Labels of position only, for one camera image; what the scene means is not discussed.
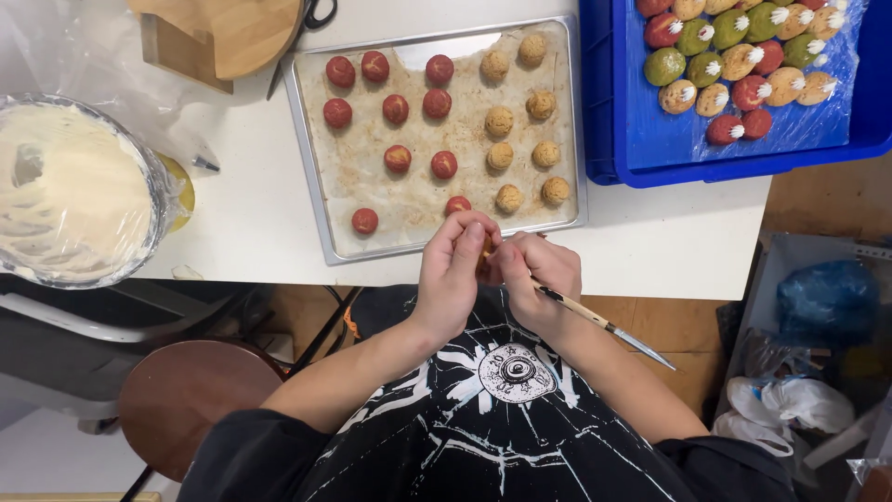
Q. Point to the blue plastic crate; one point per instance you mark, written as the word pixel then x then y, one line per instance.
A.
pixel 606 104

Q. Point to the group of red baked cookies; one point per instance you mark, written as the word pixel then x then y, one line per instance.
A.
pixel 396 109

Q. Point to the group of tan baked cookies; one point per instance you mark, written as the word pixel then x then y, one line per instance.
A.
pixel 499 121

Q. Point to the person's left hand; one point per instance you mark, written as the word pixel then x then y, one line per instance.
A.
pixel 446 279

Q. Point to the black printed shirt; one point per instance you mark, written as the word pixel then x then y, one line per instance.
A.
pixel 502 432

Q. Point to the grey box of rubbish bags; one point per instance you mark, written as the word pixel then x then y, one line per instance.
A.
pixel 801 362

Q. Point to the brown round stool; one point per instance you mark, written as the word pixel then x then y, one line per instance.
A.
pixel 188 404

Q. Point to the small tan cookie piece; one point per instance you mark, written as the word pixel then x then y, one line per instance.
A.
pixel 486 247

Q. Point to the yellow round container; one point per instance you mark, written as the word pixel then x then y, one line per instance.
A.
pixel 182 192

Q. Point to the small white scrap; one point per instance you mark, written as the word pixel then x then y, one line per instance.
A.
pixel 187 272

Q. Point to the pile of cream-filled cookies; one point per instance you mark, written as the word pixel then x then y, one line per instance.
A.
pixel 725 63

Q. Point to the clear plastic film liner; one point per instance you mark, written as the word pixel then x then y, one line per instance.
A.
pixel 794 125

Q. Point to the clear piping bag with nozzle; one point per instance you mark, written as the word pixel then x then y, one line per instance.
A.
pixel 104 63

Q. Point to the round wooden board stand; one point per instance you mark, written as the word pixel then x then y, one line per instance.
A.
pixel 223 35

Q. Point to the person's right hand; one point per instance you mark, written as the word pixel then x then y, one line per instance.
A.
pixel 547 279

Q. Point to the glass bowl with plastic wrap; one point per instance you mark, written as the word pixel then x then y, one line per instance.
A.
pixel 157 209

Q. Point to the metal baking tray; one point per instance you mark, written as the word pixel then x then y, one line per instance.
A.
pixel 306 174

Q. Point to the white cream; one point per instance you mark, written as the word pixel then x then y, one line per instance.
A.
pixel 70 195

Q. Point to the browned parchment paper sheet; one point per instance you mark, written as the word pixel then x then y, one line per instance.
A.
pixel 418 188

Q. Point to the white plastic bag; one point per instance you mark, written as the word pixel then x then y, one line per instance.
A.
pixel 794 408

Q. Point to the blue plastic bag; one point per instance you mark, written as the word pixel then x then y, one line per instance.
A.
pixel 829 300

